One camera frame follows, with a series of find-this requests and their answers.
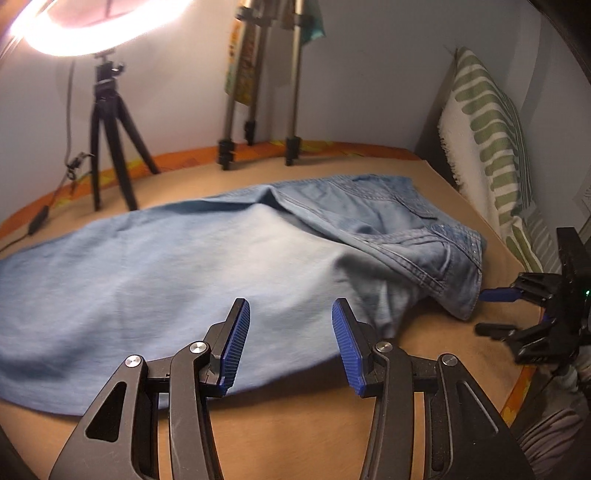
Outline tan flat board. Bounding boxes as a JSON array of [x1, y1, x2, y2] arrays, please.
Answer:
[[0, 152, 532, 480]]

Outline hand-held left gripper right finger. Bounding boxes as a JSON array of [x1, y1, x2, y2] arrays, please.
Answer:
[[331, 298, 536, 480]]

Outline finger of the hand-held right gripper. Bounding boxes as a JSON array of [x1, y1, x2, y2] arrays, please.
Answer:
[[475, 316, 561, 365], [480, 272, 561, 308]]

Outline orange patterned bed sheet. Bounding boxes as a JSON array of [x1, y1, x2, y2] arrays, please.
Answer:
[[0, 138, 541, 425]]

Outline glowing ring light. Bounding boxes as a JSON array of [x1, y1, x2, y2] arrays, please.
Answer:
[[9, 0, 195, 58]]

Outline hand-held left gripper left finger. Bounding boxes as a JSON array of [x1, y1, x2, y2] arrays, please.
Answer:
[[48, 298, 252, 480]]

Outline grey striped cloth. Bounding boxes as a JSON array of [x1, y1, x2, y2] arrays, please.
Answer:
[[517, 360, 591, 480]]

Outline tall silver tripod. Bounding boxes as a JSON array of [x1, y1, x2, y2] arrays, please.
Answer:
[[217, 0, 308, 171]]

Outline colourful printed cloth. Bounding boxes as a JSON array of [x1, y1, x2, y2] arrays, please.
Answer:
[[224, 0, 326, 104]]

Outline blue denim pants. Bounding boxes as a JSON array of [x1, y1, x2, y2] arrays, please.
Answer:
[[0, 174, 488, 418]]

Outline green striped white pillow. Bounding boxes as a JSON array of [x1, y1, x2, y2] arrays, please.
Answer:
[[436, 46, 561, 278]]

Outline small black tripod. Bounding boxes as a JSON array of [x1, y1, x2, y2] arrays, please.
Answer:
[[88, 53, 162, 212]]

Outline black cable with inline switch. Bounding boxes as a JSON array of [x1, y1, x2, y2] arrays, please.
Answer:
[[0, 60, 88, 252]]

